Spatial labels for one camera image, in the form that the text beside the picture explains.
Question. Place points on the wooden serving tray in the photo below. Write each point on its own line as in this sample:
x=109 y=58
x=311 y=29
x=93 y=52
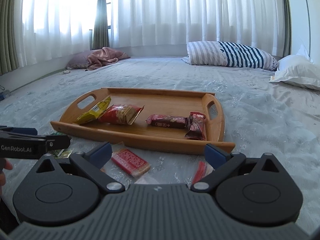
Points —
x=140 y=134

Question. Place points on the yellow snack packet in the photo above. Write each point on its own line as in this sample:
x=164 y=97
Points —
x=95 y=112

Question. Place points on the pink crumpled blanket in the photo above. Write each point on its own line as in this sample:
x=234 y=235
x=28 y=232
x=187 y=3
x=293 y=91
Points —
x=104 y=57

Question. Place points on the person's left hand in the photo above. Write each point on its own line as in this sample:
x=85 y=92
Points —
x=4 y=165

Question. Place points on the green snack packet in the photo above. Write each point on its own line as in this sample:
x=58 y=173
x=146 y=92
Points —
x=60 y=151

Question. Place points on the mauve pillow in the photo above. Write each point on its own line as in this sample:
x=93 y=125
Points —
x=80 y=60

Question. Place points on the green drape curtain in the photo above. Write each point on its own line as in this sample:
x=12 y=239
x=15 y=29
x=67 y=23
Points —
x=100 y=30

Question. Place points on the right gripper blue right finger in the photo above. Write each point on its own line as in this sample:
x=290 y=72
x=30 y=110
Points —
x=224 y=164

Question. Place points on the red striped clear packet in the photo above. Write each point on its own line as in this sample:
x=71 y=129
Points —
x=203 y=170

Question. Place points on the small dark red snack pack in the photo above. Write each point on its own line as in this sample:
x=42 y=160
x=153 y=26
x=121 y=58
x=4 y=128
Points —
x=195 y=126

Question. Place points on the dark red chocolate bar wrapper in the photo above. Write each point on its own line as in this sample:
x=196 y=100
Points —
x=167 y=121

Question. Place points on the white sheer curtain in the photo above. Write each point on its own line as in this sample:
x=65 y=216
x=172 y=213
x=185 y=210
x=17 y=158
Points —
x=49 y=29

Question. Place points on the striped blue white pillow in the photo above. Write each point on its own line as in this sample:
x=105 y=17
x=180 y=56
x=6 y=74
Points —
x=228 y=54

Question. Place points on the red clear biscuit packet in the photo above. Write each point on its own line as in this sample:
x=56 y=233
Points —
x=125 y=164

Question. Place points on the red cracker snack pack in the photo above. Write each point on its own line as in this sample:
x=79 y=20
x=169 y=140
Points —
x=121 y=114

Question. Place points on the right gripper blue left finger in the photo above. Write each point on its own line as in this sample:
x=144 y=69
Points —
x=89 y=164

